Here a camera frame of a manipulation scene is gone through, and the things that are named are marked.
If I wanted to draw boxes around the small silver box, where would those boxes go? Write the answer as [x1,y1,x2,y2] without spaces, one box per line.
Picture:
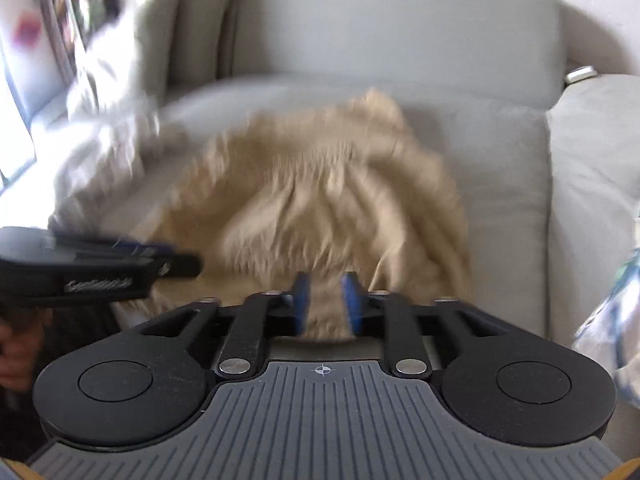
[564,65,599,86]

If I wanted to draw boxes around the person's left hand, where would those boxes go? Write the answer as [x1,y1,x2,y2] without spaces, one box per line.
[0,309,52,393]

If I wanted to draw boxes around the wooden bookshelf with books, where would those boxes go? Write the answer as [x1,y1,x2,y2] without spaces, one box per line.
[36,0,122,84]

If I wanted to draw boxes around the large grey floor cushion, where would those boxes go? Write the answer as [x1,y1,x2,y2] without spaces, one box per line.
[547,75,639,346]

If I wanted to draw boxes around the red diamond wall decoration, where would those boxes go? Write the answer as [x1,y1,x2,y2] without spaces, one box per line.
[12,11,42,52]

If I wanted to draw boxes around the grey green sofa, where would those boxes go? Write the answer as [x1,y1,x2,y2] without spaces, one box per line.
[29,0,640,351]

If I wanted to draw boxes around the white grey garment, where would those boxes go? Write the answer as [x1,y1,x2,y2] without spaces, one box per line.
[48,113,171,234]

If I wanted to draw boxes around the rear grey back pillow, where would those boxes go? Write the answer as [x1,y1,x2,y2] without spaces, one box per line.
[169,0,229,87]

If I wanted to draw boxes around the tan khaki trousers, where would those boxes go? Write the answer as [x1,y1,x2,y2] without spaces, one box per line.
[131,90,473,341]

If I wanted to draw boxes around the front grey back pillow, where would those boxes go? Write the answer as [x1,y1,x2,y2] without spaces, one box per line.
[66,0,178,120]

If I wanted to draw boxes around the blue green patterned white cloth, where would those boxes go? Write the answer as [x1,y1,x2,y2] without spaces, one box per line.
[573,248,640,408]

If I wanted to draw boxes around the grey pillow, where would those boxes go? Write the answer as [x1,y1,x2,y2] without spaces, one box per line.
[169,0,229,87]
[66,0,178,120]

